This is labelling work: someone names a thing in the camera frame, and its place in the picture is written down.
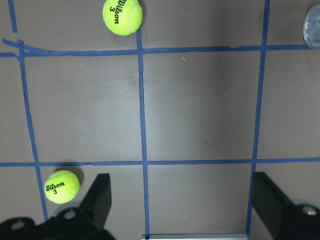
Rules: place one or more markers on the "yellow tennis ball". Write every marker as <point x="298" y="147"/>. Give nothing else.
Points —
<point x="122" y="17"/>
<point x="61" y="187"/>

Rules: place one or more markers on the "white tennis ball can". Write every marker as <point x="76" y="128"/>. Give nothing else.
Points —
<point x="311" y="27"/>

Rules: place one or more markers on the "yellow tennis ball far right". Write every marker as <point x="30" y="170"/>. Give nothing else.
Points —
<point x="61" y="187"/>

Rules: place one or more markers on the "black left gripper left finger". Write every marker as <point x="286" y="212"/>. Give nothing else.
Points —
<point x="97" y="202"/>

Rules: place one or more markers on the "yellow tennis ball near right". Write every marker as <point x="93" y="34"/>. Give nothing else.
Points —
<point x="122" y="17"/>

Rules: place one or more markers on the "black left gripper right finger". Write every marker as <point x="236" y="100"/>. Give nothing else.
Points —
<point x="274" y="208"/>

